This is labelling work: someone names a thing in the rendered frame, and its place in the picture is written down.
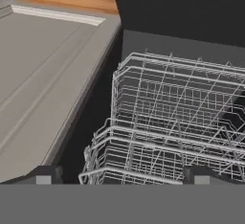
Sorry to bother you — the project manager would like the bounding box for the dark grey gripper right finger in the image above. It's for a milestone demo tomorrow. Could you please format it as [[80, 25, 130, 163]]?
[[183, 166, 245, 186]]

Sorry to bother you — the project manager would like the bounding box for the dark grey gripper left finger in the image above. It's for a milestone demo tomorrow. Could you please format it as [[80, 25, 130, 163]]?
[[4, 165, 64, 186]]

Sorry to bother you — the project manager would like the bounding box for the dark grey dishwasher body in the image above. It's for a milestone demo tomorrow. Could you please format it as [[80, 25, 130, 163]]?
[[58, 26, 245, 186]]

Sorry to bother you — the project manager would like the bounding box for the grey cupboard door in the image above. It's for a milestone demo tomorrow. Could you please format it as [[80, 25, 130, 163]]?
[[0, 0, 123, 184]]

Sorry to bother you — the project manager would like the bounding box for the grey wire dishwasher rack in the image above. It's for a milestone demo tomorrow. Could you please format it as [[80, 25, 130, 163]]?
[[78, 117, 245, 186], [110, 51, 245, 146]]

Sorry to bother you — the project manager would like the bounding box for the pale bar cupboard handle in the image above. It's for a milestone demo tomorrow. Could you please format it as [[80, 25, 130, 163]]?
[[11, 4, 106, 28]]

